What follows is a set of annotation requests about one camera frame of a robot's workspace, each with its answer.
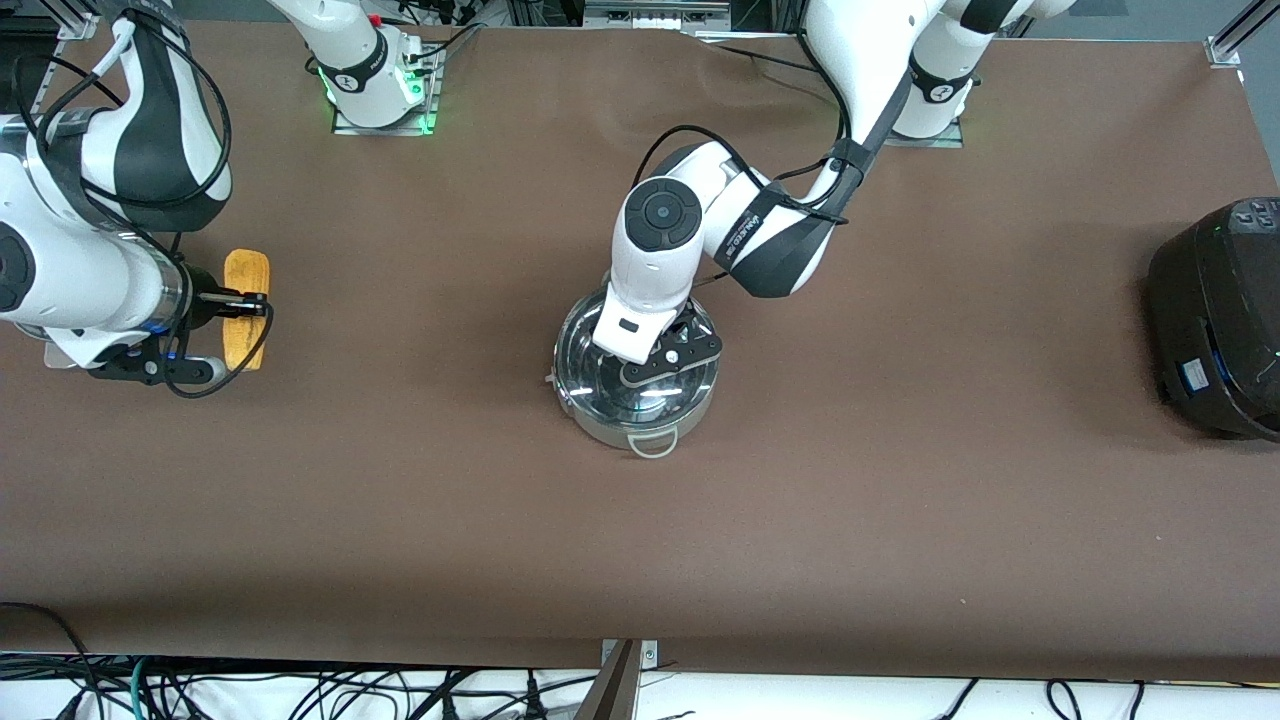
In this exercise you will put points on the yellow corn cob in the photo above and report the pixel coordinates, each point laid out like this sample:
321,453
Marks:
246,345

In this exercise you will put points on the glass pot lid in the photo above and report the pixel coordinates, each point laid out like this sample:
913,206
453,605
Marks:
585,375

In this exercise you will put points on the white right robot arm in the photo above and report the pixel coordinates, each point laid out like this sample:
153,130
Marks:
60,270

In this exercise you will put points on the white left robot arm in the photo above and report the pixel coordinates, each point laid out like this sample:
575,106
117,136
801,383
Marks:
660,260

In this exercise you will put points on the stainless steel pot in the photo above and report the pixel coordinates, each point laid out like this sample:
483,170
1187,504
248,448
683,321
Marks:
600,425

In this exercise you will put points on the steel steamer pot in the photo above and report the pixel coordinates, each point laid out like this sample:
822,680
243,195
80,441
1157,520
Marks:
62,360

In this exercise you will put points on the black rice cooker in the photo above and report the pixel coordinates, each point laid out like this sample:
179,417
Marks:
1215,330

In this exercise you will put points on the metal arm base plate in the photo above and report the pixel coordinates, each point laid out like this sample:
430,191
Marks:
950,142
434,110

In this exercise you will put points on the aluminium frame corner profile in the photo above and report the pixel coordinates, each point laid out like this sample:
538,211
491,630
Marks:
1235,40
78,22

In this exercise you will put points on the aluminium frame crossbar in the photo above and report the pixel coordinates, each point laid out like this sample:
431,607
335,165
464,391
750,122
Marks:
655,12

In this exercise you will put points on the small metal table bracket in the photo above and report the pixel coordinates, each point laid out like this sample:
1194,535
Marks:
650,652

